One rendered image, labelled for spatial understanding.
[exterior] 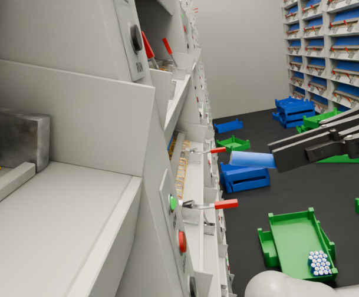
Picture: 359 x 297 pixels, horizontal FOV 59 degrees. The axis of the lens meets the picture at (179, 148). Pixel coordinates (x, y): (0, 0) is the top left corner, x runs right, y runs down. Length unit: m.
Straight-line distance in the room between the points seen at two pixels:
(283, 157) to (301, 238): 1.19
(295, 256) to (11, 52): 1.44
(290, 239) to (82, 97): 1.45
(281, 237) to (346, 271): 0.28
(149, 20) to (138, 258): 0.73
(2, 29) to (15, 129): 0.05
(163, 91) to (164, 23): 0.62
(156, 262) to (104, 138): 0.08
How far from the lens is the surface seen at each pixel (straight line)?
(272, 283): 0.71
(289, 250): 1.55
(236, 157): 0.40
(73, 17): 0.17
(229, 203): 0.49
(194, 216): 0.49
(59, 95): 0.18
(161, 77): 0.26
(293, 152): 0.40
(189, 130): 0.89
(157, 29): 0.87
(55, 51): 0.18
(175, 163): 0.64
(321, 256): 1.48
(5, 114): 0.17
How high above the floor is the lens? 0.99
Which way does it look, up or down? 17 degrees down
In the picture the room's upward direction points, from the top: 12 degrees counter-clockwise
